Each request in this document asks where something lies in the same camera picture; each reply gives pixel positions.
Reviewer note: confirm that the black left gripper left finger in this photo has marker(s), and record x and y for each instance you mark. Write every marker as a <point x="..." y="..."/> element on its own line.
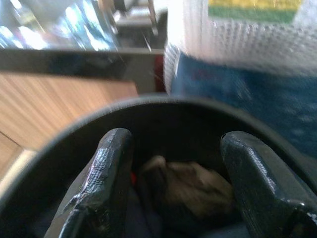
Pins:
<point x="104" y="178"/>

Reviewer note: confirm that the glass door with grey frame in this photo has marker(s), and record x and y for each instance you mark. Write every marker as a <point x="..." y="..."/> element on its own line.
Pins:
<point x="74" y="42"/>

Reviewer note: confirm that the black round laundry basket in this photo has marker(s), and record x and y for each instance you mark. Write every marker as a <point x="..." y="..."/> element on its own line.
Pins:
<point x="158" y="124"/>

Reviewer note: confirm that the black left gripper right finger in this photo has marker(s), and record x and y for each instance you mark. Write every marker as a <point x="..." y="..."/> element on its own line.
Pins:
<point x="262" y="183"/>

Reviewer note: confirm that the brown crumpled garment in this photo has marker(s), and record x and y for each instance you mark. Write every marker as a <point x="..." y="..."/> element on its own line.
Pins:
<point x="190" y="188"/>

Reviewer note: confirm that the blue package in bubble wrap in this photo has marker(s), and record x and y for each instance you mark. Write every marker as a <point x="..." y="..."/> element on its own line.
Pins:
<point x="242" y="69"/>

